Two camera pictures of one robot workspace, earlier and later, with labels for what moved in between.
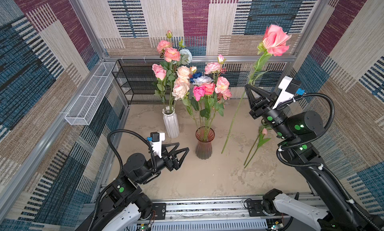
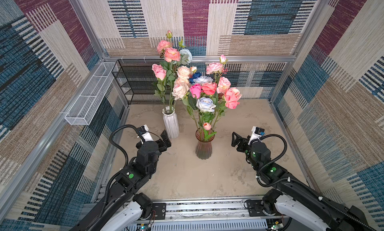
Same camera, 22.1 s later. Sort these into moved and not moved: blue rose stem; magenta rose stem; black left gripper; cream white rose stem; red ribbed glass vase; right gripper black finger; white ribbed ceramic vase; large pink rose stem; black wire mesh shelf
Moved: large pink rose stem; black left gripper; right gripper black finger
Not moved: magenta rose stem; white ribbed ceramic vase; cream white rose stem; black wire mesh shelf; red ribbed glass vase; blue rose stem
